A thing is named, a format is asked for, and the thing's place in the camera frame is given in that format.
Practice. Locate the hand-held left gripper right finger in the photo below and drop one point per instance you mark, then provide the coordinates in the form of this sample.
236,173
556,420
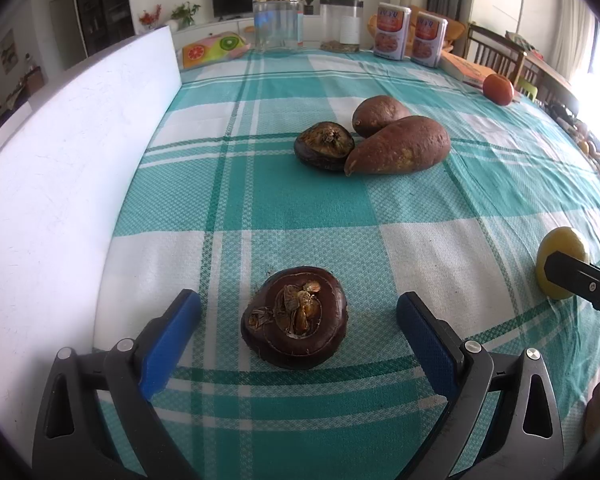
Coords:
425,345

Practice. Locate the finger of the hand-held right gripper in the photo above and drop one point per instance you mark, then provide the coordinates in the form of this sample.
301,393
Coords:
580,280

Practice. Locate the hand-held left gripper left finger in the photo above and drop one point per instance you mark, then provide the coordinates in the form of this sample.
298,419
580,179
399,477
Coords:
170,345

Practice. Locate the yellow-green round fruit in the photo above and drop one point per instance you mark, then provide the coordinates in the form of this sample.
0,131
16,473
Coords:
562,242

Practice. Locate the dark water chestnut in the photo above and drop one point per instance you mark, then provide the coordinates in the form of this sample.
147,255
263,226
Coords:
290,352
315,155

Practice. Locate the teal checked tablecloth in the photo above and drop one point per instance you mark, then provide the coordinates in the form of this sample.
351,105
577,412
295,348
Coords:
300,210

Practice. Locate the long sweet potato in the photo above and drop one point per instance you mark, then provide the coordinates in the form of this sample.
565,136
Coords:
400,147

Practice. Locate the wooden sideboard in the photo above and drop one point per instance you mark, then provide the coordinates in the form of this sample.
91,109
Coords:
550,77

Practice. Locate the persimmon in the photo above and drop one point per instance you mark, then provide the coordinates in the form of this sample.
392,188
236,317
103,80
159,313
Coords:
498,89

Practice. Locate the white foam board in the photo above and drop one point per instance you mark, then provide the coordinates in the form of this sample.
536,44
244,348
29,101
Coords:
70,160

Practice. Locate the short sweet potato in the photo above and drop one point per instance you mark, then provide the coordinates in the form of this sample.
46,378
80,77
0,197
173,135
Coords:
377,112

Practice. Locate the orange book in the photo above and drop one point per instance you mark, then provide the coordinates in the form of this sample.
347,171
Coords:
467,67

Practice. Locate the wooden chair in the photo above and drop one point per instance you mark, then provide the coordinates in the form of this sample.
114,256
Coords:
495,45

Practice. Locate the white curtain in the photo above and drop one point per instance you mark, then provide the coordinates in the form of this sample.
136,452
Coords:
577,25

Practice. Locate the red label tin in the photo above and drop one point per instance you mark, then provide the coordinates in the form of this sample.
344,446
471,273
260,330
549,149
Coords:
429,40
391,32

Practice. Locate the fruit-print packet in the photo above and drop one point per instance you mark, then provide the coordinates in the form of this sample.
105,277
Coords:
210,50

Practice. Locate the white television cabinet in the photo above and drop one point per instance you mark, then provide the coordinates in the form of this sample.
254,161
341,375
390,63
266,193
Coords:
230,24

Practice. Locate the red flower plant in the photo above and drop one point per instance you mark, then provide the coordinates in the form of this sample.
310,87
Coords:
150,17

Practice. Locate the clear jar with black lid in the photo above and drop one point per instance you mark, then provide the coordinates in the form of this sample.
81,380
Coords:
340,27

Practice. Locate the green potted plant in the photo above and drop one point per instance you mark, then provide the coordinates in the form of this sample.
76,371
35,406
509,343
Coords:
185,14

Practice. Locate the glass jar with gold lid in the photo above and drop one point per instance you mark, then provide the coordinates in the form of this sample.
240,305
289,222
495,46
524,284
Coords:
275,25

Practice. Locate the dark display cabinet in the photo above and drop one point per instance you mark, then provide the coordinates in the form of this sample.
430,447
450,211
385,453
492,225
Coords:
105,0

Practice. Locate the small potted plant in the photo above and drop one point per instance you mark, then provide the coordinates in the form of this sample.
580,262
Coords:
308,4

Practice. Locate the framed wall picture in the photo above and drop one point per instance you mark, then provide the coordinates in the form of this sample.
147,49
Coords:
8,50

